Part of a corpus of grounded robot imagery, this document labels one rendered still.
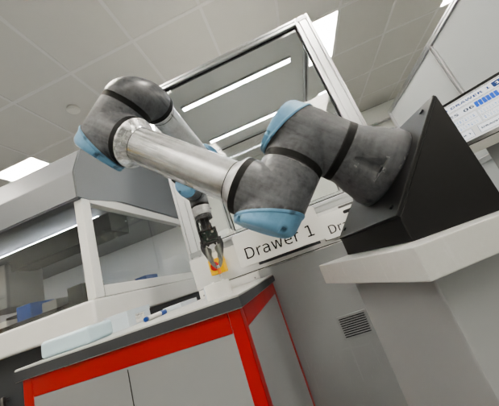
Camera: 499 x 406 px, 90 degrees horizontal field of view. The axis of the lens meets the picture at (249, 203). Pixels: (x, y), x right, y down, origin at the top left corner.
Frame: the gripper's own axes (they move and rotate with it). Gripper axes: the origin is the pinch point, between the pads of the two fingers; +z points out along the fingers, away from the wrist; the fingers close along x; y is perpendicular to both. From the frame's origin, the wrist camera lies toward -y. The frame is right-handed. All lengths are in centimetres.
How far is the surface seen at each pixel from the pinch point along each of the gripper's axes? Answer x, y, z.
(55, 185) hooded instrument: -62, -13, -60
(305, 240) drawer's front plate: 29.0, 25.1, 3.5
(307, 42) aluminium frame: 78, 5, -94
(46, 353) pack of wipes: -49, 24, 9
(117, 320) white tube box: -35.8, 10.3, 7.4
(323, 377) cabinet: 27, -11, 55
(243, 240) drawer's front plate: 11.1, 19.4, -3.3
